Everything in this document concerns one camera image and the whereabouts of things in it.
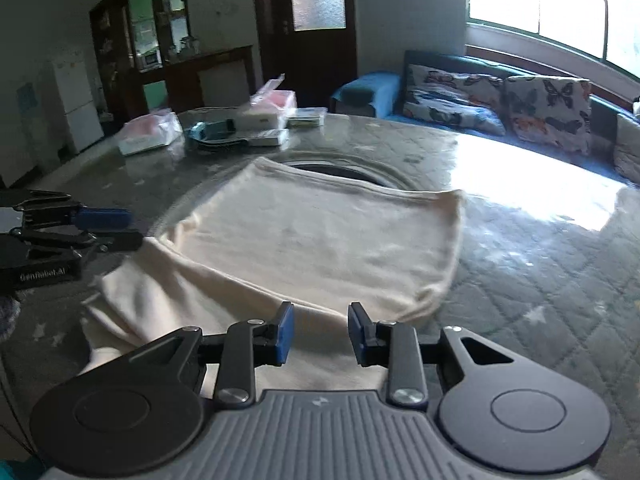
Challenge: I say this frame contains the dark wooden shelf unit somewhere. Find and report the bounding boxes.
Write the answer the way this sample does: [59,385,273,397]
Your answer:
[90,0,189,111]

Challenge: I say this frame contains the white fridge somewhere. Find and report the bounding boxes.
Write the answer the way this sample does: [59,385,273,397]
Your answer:
[50,55,106,154]

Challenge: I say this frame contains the dark teal sofa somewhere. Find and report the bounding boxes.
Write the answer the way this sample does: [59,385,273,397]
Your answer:
[330,50,640,186]

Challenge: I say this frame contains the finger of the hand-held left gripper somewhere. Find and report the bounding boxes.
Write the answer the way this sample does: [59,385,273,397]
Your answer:
[10,229,146,261]
[15,191,134,231]

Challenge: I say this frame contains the grey quilted star table cover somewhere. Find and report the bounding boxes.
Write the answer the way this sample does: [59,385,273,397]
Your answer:
[0,110,640,480]

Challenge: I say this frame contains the dark tray with items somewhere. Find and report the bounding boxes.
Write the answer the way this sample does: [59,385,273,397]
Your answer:
[187,120,247,154]

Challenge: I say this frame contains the open pink white tissue pack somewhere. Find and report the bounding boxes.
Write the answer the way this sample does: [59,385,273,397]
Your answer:
[235,74,297,131]

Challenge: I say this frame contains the blue butterfly print pillow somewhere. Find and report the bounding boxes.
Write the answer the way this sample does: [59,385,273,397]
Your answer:
[402,91,507,137]

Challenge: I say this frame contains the grey pillow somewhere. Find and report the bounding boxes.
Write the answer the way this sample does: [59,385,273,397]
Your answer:
[612,112,640,186]

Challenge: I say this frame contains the blue sofa throw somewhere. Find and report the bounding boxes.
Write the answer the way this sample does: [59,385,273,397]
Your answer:
[330,72,401,117]

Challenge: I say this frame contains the dark wooden console table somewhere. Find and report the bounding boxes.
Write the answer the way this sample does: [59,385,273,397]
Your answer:
[165,45,256,111]

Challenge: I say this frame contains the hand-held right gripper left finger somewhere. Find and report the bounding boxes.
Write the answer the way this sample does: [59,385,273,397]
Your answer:
[120,301,296,408]

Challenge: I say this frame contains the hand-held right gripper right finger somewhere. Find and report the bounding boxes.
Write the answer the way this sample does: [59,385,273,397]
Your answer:
[347,302,521,407]

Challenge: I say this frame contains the dark wooden glass door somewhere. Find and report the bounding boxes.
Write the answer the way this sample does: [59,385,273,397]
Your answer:
[252,0,359,104]

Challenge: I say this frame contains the beige garment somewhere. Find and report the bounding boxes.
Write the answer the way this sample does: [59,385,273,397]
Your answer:
[80,156,468,392]

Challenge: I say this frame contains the sealed pink white tissue pack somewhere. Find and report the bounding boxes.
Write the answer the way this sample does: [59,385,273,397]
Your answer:
[117,112,184,156]

